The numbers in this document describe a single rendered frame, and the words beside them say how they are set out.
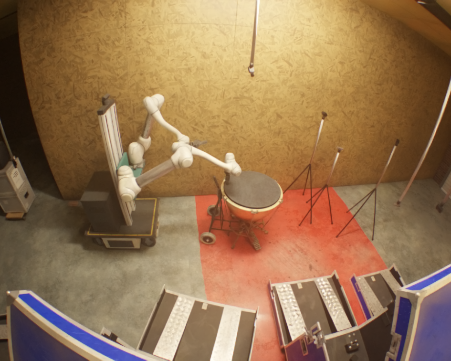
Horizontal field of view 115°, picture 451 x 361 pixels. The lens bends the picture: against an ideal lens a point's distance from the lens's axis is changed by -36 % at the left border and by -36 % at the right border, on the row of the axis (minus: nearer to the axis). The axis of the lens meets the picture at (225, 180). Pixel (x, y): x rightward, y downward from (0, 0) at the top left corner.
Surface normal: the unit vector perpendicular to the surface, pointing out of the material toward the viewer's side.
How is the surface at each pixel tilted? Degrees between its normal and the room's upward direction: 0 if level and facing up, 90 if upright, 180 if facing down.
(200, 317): 1
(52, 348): 38
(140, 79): 90
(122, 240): 90
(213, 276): 0
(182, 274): 0
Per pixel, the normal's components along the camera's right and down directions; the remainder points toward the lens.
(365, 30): 0.16, 0.61
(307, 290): 0.06, -0.81
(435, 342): 0.10, -0.19
